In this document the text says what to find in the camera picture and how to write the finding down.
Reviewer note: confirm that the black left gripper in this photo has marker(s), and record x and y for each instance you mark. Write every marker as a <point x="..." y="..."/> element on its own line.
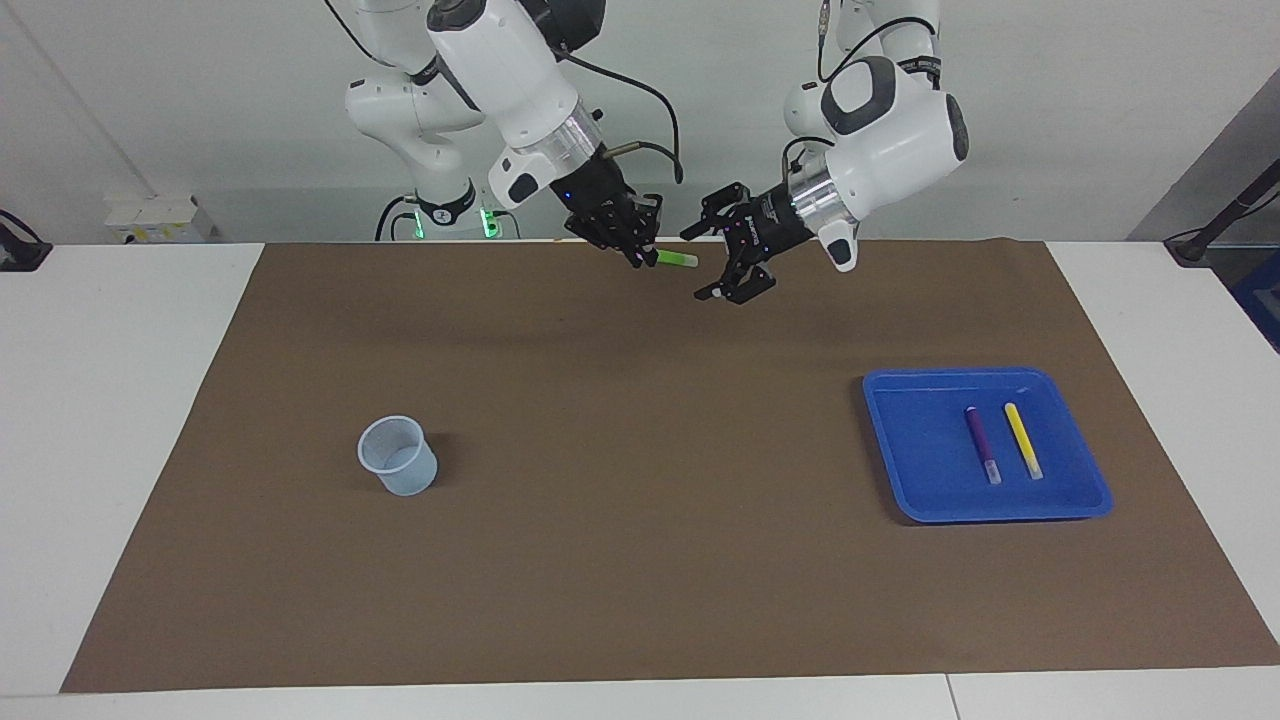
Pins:
<point x="775" y="225"/>

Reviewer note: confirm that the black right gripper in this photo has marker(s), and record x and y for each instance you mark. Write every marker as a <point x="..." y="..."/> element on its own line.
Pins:
<point x="600" y="200"/>

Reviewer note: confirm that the green pen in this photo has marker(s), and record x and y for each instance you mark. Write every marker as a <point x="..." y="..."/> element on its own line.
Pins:
<point x="678" y="259"/>

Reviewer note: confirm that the purple pen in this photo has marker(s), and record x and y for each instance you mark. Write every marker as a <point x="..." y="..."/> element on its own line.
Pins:
<point x="982" y="445"/>

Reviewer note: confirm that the yellow pen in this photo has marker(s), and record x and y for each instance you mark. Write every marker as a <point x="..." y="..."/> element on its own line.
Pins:
<point x="1022" y="440"/>

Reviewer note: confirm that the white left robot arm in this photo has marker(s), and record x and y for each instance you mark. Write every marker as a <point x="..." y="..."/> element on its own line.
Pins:
<point x="890" y="130"/>

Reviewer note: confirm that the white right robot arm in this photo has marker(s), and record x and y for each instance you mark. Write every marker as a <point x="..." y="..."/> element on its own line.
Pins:
<point x="500" y="70"/>

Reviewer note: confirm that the blue plastic tray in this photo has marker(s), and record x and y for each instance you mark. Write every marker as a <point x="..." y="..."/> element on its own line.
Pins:
<point x="930" y="470"/>

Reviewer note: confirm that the brown table mat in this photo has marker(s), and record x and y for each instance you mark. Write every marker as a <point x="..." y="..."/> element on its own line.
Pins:
<point x="640" y="560"/>

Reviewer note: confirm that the clear plastic cup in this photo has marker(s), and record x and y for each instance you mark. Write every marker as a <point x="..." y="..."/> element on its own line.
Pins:
<point x="405" y="475"/>

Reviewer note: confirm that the black stand pole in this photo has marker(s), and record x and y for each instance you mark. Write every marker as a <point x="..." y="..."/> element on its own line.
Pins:
<point x="1190" y="248"/>

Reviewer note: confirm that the white box with yellow labels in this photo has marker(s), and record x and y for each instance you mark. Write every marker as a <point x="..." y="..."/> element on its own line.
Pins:
<point x="150" y="225"/>

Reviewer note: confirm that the blue crate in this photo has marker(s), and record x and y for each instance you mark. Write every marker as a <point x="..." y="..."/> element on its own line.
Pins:
<point x="1265" y="300"/>

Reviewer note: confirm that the black clamp mount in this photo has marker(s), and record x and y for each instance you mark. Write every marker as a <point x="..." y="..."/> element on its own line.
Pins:
<point x="20" y="255"/>

